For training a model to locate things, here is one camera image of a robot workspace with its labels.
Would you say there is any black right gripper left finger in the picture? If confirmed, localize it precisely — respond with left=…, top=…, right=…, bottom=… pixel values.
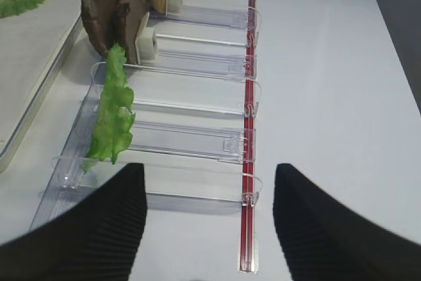
left=1, top=163, right=147, bottom=280

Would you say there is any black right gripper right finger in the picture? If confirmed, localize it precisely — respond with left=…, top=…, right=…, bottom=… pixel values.
left=272, top=163, right=420, bottom=280

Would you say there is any upright green lettuce leaf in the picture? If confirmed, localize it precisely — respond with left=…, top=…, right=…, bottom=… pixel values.
left=83, top=43, right=136, bottom=172

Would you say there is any right dark meat patty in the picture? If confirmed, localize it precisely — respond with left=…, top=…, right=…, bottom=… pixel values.
left=113, top=0, right=148, bottom=64

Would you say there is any left brown meat patty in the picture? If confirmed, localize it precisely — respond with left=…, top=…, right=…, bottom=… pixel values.
left=80, top=0, right=116, bottom=57

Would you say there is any clear acrylic right rack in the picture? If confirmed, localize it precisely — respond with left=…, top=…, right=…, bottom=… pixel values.
left=32, top=0, right=248, bottom=228

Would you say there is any metal baking tray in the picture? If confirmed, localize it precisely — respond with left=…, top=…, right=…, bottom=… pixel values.
left=1, top=0, right=82, bottom=170

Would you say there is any red strip on rack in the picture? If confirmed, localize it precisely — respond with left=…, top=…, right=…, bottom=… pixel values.
left=239, top=0, right=257, bottom=273

